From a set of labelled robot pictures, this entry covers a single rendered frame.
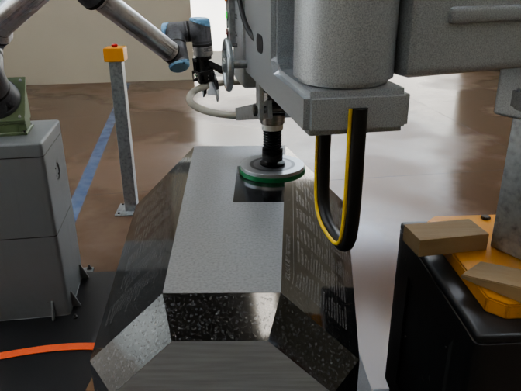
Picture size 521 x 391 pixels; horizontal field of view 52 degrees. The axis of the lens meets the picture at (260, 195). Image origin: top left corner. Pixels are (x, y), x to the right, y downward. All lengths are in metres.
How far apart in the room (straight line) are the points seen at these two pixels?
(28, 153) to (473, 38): 1.80
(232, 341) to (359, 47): 0.60
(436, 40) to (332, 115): 0.24
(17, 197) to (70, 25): 6.15
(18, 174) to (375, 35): 1.78
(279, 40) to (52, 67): 7.49
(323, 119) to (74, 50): 7.65
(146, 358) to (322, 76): 0.65
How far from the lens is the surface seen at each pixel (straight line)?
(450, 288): 1.46
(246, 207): 1.52
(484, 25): 1.13
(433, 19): 1.05
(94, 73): 8.51
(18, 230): 2.54
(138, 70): 8.43
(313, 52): 0.98
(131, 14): 2.16
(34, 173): 2.42
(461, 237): 1.53
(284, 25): 1.22
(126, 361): 1.20
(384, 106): 1.00
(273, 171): 1.71
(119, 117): 3.51
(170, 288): 1.16
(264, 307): 1.12
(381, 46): 0.99
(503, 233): 1.57
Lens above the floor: 1.48
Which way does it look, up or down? 22 degrees down
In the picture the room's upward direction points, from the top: straight up
